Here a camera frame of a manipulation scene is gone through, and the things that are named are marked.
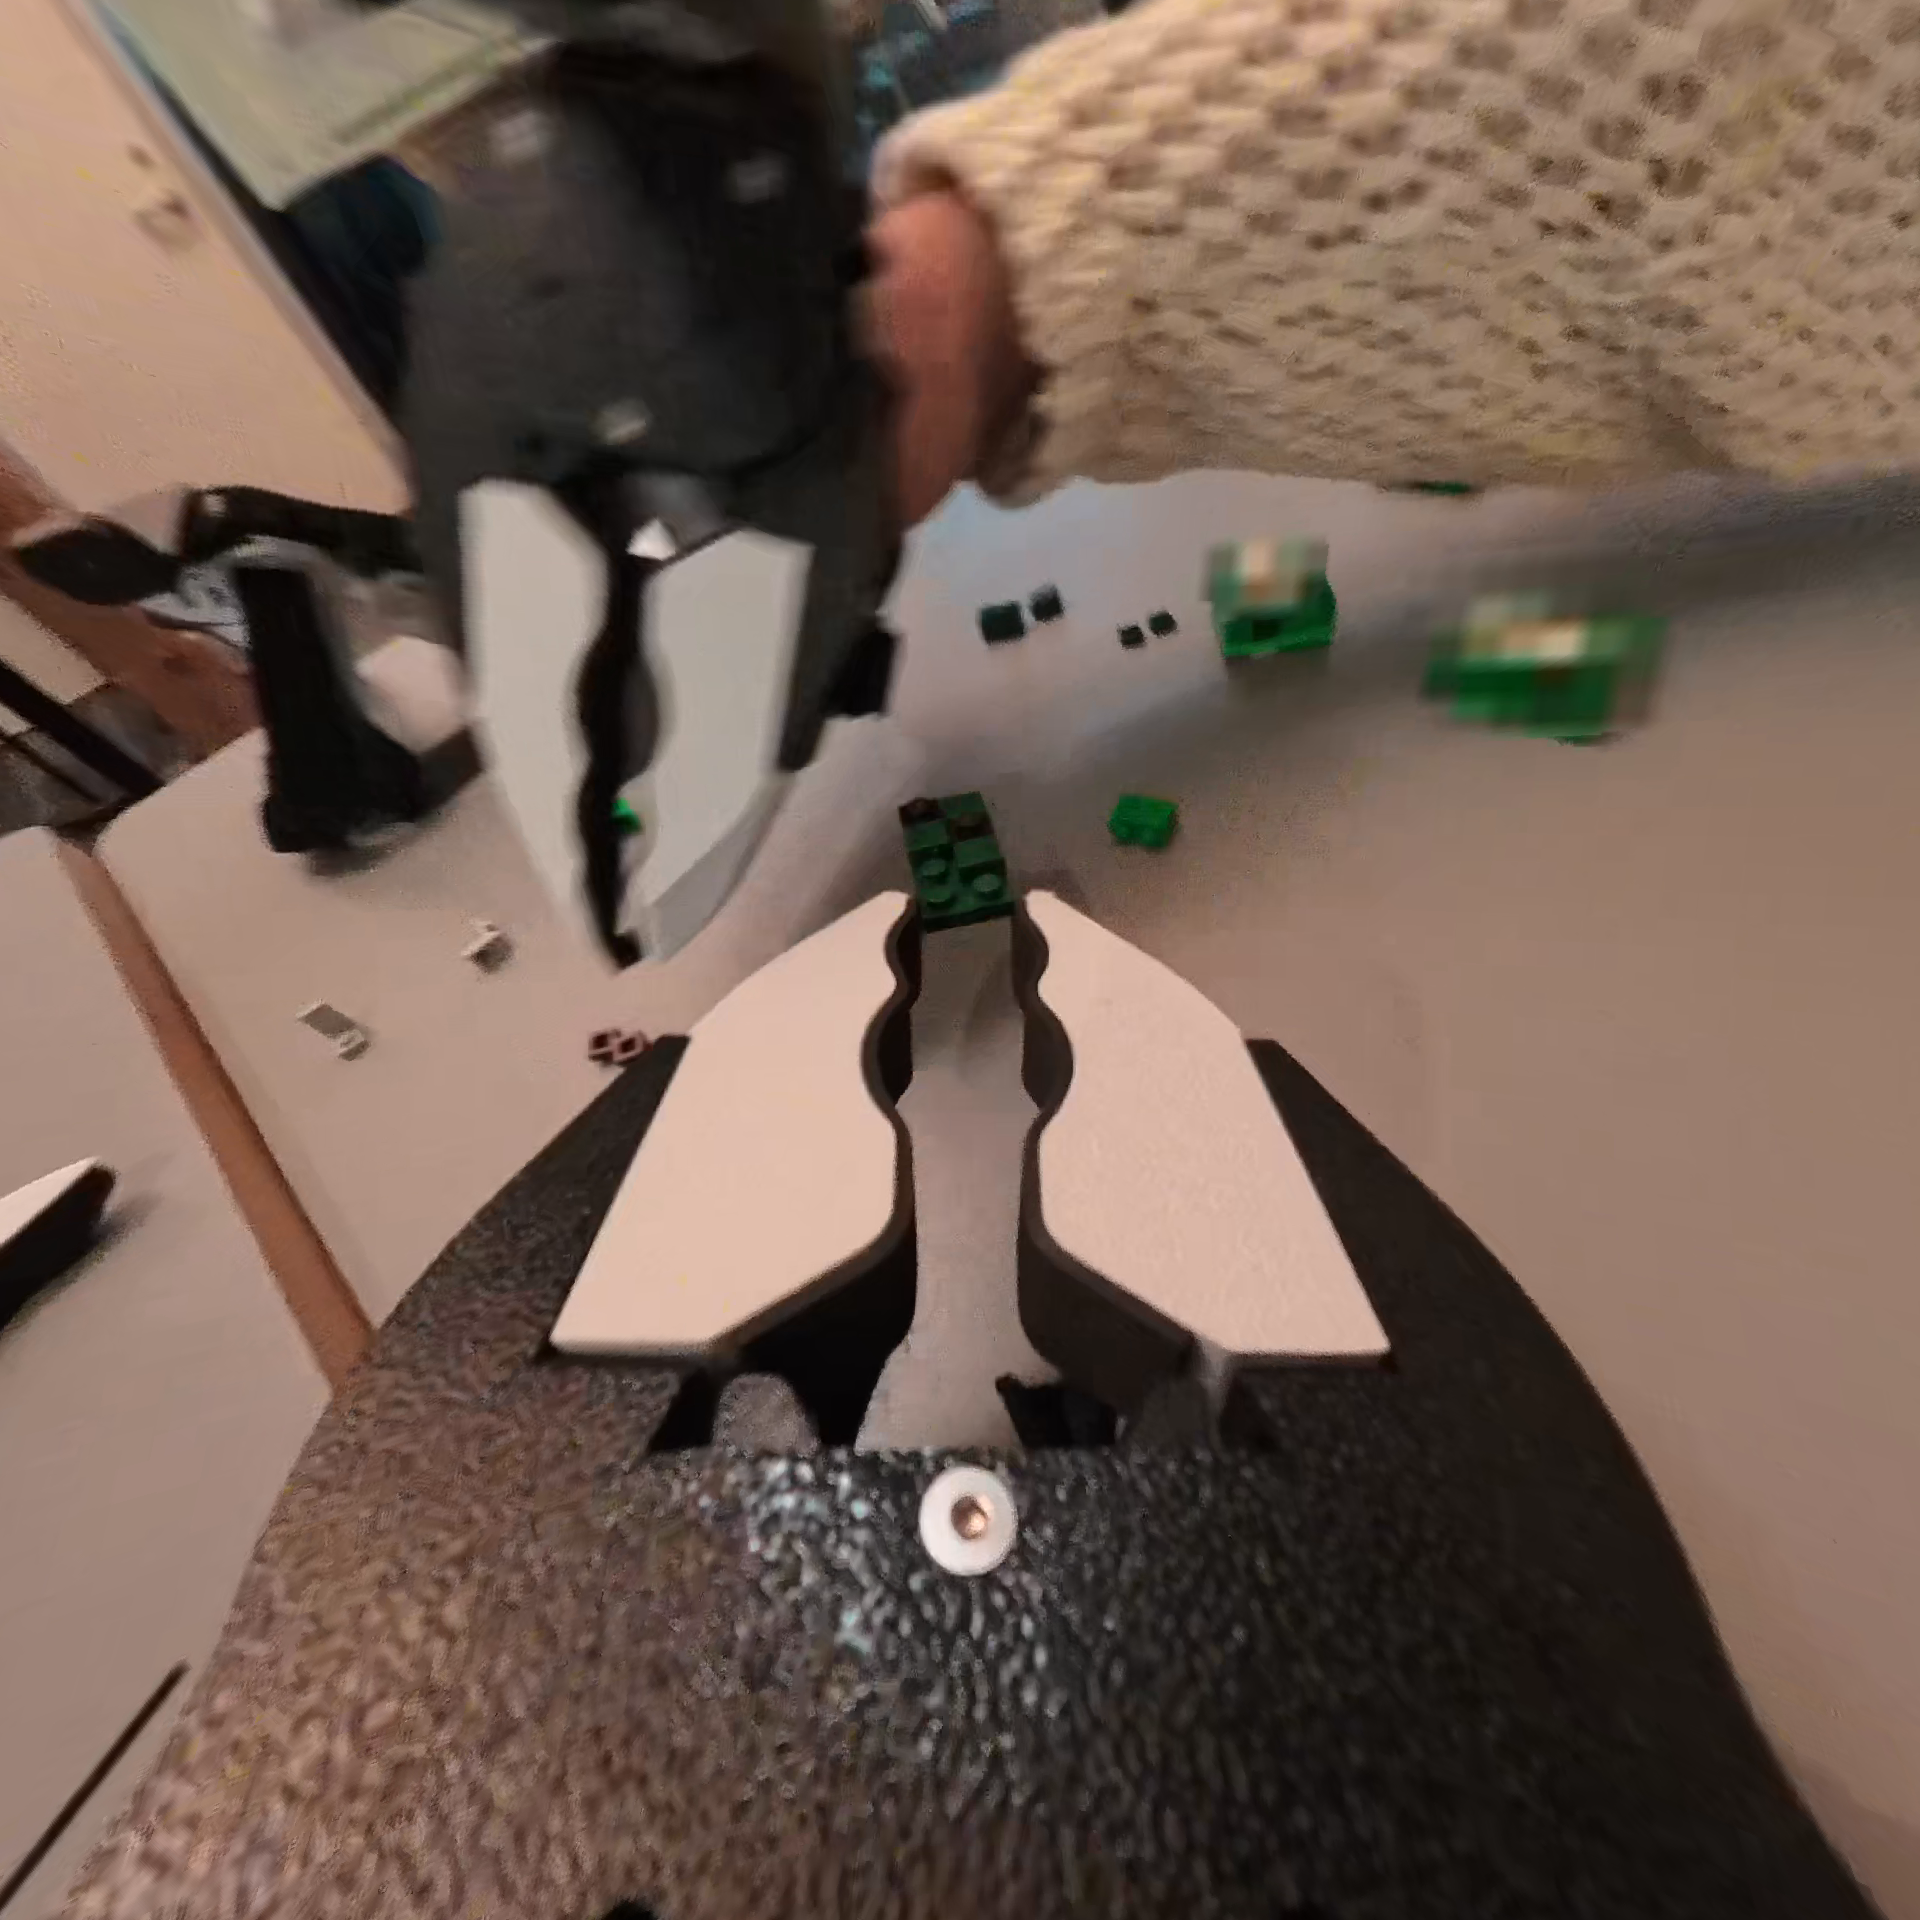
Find dark green lego assembly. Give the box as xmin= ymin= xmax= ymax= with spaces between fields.
xmin=900 ymin=791 xmax=1023 ymax=935

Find pale fin-shaped grip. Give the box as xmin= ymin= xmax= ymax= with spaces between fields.
xmin=0 ymin=1159 xmax=120 ymax=1329

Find scattered small dark lego pieces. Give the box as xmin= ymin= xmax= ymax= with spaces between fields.
xmin=978 ymin=587 xmax=1183 ymax=650

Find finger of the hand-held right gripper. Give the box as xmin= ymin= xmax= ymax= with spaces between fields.
xmin=458 ymin=483 xmax=625 ymax=970
xmin=621 ymin=526 xmax=816 ymax=962

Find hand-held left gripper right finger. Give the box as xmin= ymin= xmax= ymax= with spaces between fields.
xmin=1019 ymin=891 xmax=1392 ymax=1447

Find green lego face block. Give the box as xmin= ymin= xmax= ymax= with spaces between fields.
xmin=1208 ymin=538 xmax=1339 ymax=662
xmin=1423 ymin=593 xmax=1671 ymax=745

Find person's right forearm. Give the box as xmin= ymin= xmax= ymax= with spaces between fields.
xmin=871 ymin=0 xmax=1920 ymax=506

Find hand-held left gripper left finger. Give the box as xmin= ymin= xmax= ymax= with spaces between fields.
xmin=548 ymin=891 xmax=921 ymax=1447

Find person's right hand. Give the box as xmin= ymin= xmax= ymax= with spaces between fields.
xmin=863 ymin=195 xmax=1044 ymax=529

